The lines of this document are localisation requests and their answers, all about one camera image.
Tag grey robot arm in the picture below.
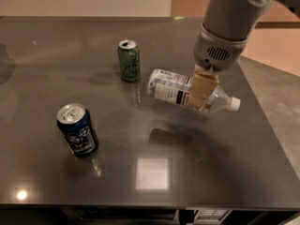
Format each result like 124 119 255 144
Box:
188 0 300 109

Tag white labelled box under table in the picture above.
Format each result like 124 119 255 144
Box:
195 209 231 225

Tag clear plastic water bottle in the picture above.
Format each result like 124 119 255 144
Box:
147 68 241 113

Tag blue soda can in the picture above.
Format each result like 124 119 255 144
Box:
56 103 98 157

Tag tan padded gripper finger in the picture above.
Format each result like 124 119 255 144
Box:
188 66 219 109

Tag green soda can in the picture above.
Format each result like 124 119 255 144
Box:
118 38 141 83

